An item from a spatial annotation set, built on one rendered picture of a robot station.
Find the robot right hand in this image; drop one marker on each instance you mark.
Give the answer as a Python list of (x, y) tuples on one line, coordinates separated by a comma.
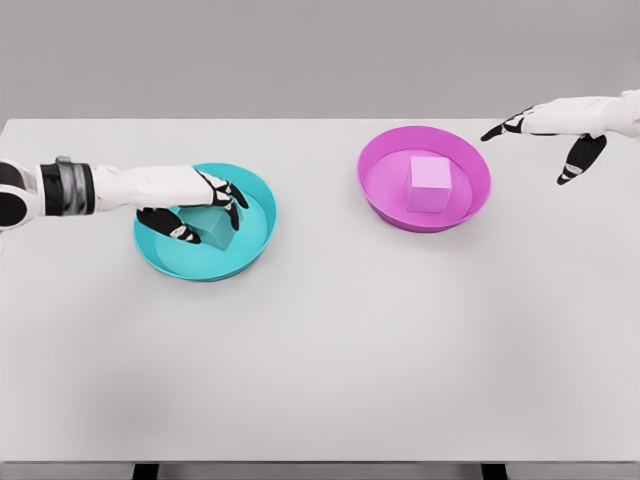
[(565, 118)]

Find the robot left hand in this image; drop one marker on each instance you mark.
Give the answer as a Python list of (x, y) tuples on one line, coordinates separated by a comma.
[(170, 186)]

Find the teal block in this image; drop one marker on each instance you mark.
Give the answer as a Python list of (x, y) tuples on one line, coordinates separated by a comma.
[(220, 231)]

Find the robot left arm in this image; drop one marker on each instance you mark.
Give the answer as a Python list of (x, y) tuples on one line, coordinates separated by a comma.
[(60, 189)]

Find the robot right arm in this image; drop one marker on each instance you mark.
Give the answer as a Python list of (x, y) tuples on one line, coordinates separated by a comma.
[(631, 112)]

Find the teal plate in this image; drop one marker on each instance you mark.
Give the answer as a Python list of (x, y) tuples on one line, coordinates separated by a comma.
[(250, 235)]

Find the pink block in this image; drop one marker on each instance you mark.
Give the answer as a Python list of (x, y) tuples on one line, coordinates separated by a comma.
[(429, 184)]

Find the pink plate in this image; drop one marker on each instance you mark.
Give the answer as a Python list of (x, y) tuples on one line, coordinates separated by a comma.
[(390, 165)]

